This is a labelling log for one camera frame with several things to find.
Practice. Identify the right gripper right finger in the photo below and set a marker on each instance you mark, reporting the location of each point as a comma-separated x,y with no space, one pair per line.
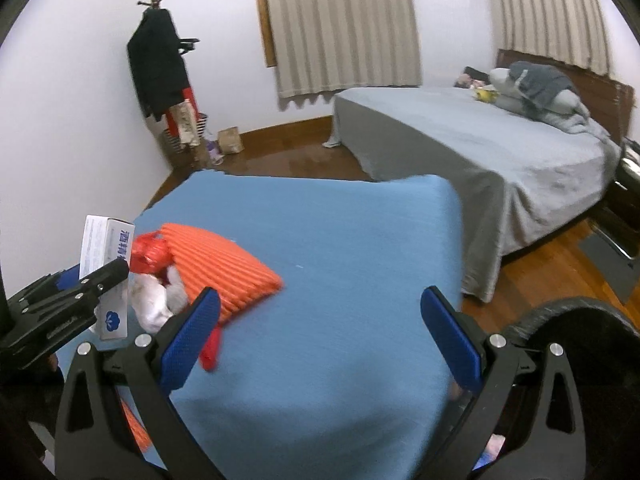
517,415

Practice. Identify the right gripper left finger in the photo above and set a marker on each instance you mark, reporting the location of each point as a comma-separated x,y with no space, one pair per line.
93,438

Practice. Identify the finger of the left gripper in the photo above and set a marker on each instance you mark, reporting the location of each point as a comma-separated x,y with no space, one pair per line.
70,277

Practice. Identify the white blue paper box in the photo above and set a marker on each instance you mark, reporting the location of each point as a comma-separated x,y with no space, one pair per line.
105,255

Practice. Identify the red plastic bag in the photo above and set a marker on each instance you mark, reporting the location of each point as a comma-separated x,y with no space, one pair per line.
150,254

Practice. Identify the white tissue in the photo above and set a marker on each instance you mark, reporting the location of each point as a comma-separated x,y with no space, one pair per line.
155,302

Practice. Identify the orange ribbed foam sheet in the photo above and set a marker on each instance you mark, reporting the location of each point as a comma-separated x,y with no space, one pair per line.
205,259

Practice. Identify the red cloth piece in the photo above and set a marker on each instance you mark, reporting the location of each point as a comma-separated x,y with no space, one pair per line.
210,351

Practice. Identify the black lined trash bin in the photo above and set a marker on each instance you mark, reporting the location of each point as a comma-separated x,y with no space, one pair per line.
602,346

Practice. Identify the dark grey floor mat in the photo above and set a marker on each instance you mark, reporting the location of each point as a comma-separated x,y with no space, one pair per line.
619,269

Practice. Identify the blue foam mat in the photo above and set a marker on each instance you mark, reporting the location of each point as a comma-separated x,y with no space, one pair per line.
336,376

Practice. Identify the brown paper bag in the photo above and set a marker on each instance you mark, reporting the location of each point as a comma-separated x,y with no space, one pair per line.
230,141

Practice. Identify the bed with grey sheet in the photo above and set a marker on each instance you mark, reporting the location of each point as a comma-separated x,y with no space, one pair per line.
518,180

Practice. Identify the coat rack with clothes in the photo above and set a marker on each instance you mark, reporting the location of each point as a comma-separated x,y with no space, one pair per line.
156,59

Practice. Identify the yellow plush toy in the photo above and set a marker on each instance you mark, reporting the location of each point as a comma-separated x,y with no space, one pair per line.
486,95

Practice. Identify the folded grey blankets pile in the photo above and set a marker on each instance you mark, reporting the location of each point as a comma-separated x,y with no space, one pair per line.
542,93

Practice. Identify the dark wooden headboard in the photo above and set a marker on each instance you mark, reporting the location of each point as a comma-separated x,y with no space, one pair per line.
609,101

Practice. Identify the pink plush toy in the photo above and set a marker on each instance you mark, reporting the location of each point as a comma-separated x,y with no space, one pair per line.
472,78

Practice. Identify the left beige curtain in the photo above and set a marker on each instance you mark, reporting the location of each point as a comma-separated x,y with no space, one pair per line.
332,45

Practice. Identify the beige curtain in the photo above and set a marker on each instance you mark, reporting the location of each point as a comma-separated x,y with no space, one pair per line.
332,45
569,31

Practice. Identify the right beige curtain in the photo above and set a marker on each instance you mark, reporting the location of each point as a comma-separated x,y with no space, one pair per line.
569,31

